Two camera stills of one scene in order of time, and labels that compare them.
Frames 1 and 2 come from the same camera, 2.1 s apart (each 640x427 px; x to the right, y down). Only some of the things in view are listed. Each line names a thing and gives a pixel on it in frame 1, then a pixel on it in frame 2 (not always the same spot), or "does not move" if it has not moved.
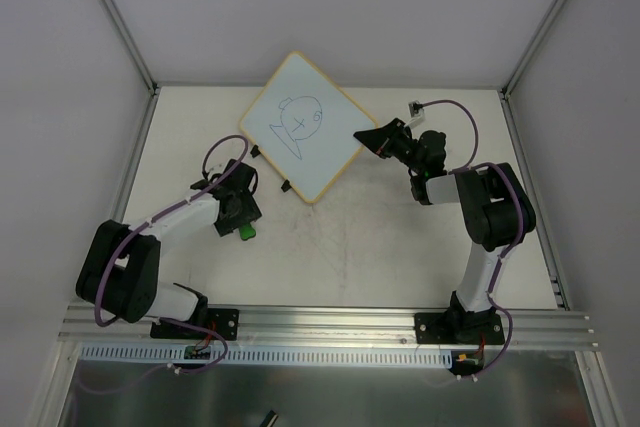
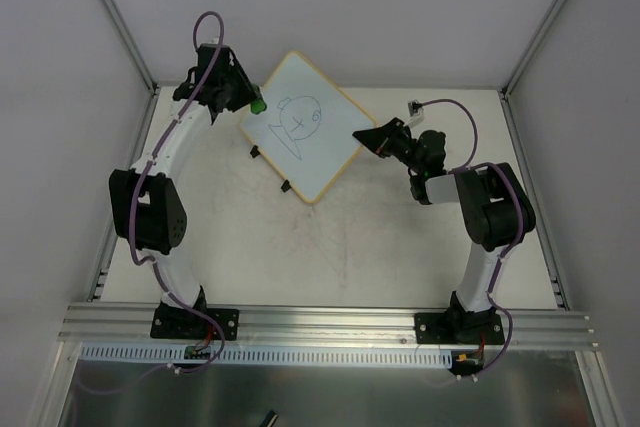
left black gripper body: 240,220 to 239,94
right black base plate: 458,328 does not move
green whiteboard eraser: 247,232 to 258,106
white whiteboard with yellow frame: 303,125 does not move
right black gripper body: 391,139 does not move
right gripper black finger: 376,138 does not move
